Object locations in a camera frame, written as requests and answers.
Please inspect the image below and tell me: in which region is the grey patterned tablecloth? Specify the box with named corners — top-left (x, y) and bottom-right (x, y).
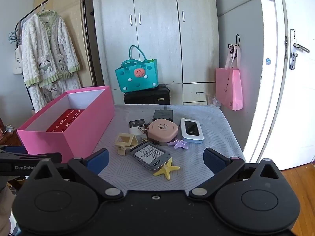
top-left (95, 105), bottom-right (244, 193)

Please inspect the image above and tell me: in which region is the black clothes rack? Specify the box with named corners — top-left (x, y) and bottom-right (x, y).
top-left (14, 0), bottom-right (98, 110)

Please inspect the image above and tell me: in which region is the black suitcase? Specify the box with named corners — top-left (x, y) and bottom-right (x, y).
top-left (123, 84), bottom-right (170, 104)

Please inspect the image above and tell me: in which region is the white pocket wifi device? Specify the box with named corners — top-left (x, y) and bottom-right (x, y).
top-left (180, 118), bottom-right (204, 143)

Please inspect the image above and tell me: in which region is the pink paper gift bag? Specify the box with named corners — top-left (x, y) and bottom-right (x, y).
top-left (215, 45), bottom-right (243, 111)

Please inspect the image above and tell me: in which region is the teal felt tote bag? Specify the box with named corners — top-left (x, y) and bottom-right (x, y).
top-left (115, 45), bottom-right (158, 93)

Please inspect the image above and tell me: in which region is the purple starfish clip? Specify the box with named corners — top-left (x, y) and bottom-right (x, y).
top-left (167, 138), bottom-right (188, 150)

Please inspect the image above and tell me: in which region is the beige hair claw clip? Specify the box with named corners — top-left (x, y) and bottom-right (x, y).
top-left (114, 133), bottom-right (139, 156)

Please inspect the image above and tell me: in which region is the pink cardboard box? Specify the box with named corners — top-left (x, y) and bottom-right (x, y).
top-left (17, 86), bottom-right (114, 162)

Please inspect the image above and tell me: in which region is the white wardrobe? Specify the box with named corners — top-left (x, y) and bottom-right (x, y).
top-left (94, 0), bottom-right (219, 105)

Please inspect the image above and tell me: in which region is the black power adapter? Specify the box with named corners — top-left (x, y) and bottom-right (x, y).
top-left (152, 105), bottom-right (173, 122)

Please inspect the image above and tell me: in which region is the white fluffy robe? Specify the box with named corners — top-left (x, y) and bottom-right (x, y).
top-left (22, 11), bottom-right (82, 112)

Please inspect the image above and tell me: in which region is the yellow starfish clip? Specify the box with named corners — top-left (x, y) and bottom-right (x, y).
top-left (153, 158), bottom-right (180, 181)

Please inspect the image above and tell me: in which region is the pink square compact case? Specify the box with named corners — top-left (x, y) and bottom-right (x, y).
top-left (147, 118), bottom-right (178, 146)

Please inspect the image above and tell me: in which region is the white charger with label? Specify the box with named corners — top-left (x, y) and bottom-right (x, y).
top-left (129, 119), bottom-right (147, 142)

